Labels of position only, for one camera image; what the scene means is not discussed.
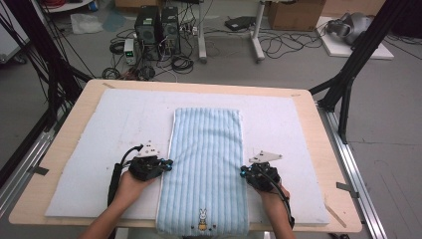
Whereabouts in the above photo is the narrow black computer tower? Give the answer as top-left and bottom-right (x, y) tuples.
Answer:
(160, 6), (182, 56)

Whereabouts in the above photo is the tangle of black floor cables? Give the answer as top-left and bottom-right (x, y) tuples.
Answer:
(258, 29), (324, 61)

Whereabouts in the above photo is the black tape strip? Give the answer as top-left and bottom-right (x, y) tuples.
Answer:
(27, 165), (50, 176)

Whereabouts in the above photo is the white desk leg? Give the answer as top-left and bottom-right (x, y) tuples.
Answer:
(250, 0), (267, 63)
(196, 0), (209, 64)

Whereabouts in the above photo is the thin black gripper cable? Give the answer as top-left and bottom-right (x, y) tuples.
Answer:
(261, 164), (296, 230)

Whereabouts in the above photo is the white plastic bag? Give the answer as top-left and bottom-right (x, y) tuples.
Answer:
(70, 13), (105, 35)

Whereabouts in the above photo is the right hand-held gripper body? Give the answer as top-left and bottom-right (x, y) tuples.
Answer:
(246, 150), (284, 193)

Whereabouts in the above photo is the blue plastic sheet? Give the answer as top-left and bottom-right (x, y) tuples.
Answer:
(102, 9), (128, 33)

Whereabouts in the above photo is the black sleeved gripper cable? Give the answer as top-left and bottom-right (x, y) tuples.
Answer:
(106, 144), (144, 207)

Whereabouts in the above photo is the wide black computer tower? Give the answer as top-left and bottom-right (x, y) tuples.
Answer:
(133, 5), (162, 62)

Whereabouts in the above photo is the thin wooden stick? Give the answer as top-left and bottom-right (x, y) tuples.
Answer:
(323, 202), (348, 229)

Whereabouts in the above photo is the white grid mat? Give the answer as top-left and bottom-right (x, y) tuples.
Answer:
(45, 88), (331, 225)

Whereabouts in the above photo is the white floor board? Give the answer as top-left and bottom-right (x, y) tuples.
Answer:
(316, 16), (395, 61)

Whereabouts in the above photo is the blue striped towel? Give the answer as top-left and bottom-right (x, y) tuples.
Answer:
(155, 107), (251, 238)

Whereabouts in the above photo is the grey rounded device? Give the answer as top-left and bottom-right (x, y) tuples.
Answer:
(325, 12), (374, 46)

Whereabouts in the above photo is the coiled black cable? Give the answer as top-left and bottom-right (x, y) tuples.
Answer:
(171, 54), (195, 75)

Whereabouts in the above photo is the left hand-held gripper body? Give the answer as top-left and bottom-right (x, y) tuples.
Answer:
(127, 139), (165, 182)

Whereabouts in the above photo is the grey tape strip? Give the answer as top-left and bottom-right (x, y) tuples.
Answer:
(335, 181), (360, 200)

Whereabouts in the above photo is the large cardboard box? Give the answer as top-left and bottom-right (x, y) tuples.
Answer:
(267, 0), (327, 32)

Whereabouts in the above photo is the aluminium rail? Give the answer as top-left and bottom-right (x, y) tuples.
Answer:
(317, 105), (388, 239)
(0, 128), (57, 217)

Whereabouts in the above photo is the black metal frame stand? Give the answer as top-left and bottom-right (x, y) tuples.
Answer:
(0, 0), (95, 131)
(309, 0), (413, 144)

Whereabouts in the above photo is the white power supply box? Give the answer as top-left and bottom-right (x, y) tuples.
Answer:
(123, 38), (138, 66)

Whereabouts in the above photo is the person's right hand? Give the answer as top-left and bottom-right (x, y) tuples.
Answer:
(258, 184), (292, 214)

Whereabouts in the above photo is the person's left hand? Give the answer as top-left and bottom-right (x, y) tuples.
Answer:
(113, 170), (157, 209)

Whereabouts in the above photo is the black flat device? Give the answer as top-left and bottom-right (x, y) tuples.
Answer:
(224, 15), (257, 32)

